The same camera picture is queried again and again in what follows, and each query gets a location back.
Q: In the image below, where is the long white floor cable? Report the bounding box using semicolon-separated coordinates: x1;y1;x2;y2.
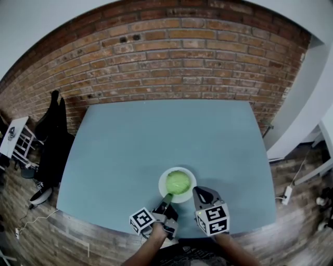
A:
17;207;61;232

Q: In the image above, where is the black and white sneaker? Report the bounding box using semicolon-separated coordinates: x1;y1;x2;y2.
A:
29;187;53;206

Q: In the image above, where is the white round plate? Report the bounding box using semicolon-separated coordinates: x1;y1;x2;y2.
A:
158;166;197;204

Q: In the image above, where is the white power strip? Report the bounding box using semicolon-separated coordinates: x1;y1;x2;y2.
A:
281;185;293;206

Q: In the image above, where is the green cabbage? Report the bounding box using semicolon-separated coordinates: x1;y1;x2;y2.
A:
165;170;192;196

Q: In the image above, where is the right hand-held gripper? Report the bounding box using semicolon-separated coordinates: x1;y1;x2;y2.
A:
192;186;231;237

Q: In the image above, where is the person's right forearm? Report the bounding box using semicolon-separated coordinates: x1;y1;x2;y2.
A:
214;232;259;266

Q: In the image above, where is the black office chair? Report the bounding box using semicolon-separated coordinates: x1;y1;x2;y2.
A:
35;89;76;187

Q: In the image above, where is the white side table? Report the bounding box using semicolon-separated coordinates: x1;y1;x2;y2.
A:
0;116;44;170

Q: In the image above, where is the thin white hanging cable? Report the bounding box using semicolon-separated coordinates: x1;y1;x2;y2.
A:
292;154;308;187

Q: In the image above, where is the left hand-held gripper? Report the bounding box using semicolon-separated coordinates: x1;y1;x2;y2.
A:
129;193;180;241

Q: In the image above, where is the light blue table top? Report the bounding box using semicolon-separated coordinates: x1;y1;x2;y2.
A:
56;100;277;239

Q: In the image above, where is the person's black patterned shirt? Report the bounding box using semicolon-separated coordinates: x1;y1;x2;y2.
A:
153;243;230;266

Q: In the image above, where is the person's left forearm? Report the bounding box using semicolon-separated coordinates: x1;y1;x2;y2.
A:
122;224;170;266

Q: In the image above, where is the white desk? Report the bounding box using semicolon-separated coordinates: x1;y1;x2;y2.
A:
293;119;333;185

